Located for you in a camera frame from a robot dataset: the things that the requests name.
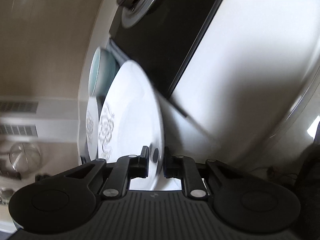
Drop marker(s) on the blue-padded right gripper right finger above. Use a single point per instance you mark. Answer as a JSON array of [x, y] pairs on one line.
[[185, 169]]

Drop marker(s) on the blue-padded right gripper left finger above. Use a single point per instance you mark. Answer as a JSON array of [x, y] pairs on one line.
[[123, 170]]

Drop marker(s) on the white square plate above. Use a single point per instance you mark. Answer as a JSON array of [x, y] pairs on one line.
[[92, 122], [131, 119]]

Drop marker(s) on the light blue ceramic bowl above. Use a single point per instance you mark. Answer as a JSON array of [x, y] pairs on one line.
[[102, 72]]

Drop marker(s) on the metal mesh strainer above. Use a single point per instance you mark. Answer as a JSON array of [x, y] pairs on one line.
[[22, 159]]

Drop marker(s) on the grey counter mat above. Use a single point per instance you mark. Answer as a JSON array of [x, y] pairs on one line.
[[120, 57]]

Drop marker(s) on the black gas stove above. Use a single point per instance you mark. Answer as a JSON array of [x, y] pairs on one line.
[[165, 39]]

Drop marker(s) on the grey wall vent grille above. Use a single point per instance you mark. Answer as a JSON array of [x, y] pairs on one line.
[[18, 106]]

